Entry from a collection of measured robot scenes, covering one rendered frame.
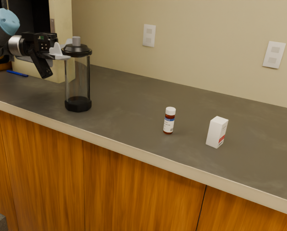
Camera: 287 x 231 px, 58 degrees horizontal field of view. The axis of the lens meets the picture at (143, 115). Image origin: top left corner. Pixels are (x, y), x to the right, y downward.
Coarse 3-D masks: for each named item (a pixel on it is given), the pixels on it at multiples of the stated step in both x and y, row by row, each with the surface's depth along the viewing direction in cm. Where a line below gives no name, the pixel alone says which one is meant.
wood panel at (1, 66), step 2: (8, 62) 140; (10, 62) 141; (0, 64) 136; (2, 64) 137; (4, 64) 138; (6, 64) 140; (8, 64) 141; (10, 64) 142; (0, 66) 137; (2, 66) 138; (4, 66) 139; (6, 66) 140; (8, 66) 141; (10, 66) 142; (0, 68) 137; (2, 68) 138; (4, 68) 139; (6, 68) 140; (8, 68) 141; (0, 70) 137
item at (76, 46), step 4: (76, 36) 92; (72, 40) 91; (76, 40) 91; (80, 40) 92; (68, 44) 93; (72, 44) 92; (76, 44) 91; (80, 44) 93; (84, 44) 95; (64, 48) 91; (68, 48) 90; (72, 48) 89; (76, 48) 90; (80, 48) 90; (84, 48) 91; (88, 48) 94
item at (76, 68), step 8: (72, 56) 90; (80, 56) 90; (88, 56) 93; (64, 64) 94; (72, 64) 91; (80, 64) 92; (88, 64) 95; (72, 72) 92; (80, 72) 93; (88, 72) 96; (72, 80) 94; (80, 80) 94; (88, 80) 97; (72, 88) 95; (80, 88) 95; (88, 88) 98; (72, 96) 96; (80, 96) 97; (88, 96) 100
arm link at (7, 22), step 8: (0, 8) 81; (0, 16) 79; (8, 16) 81; (16, 16) 85; (0, 24) 80; (8, 24) 80; (16, 24) 83; (0, 32) 82; (8, 32) 82; (0, 40) 84; (8, 40) 87
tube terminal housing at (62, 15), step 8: (56, 0) 112; (64, 0) 116; (8, 8) 124; (56, 8) 113; (64, 8) 117; (56, 16) 114; (64, 16) 118; (56, 24) 115; (64, 24) 119; (56, 32) 116; (64, 32) 121; (64, 40) 122; (16, 64) 135; (24, 64) 132; (32, 64) 130; (56, 64) 122; (24, 72) 134; (32, 72) 132; (56, 72) 124; (64, 72) 127; (48, 80) 129; (56, 80) 126; (64, 80) 129
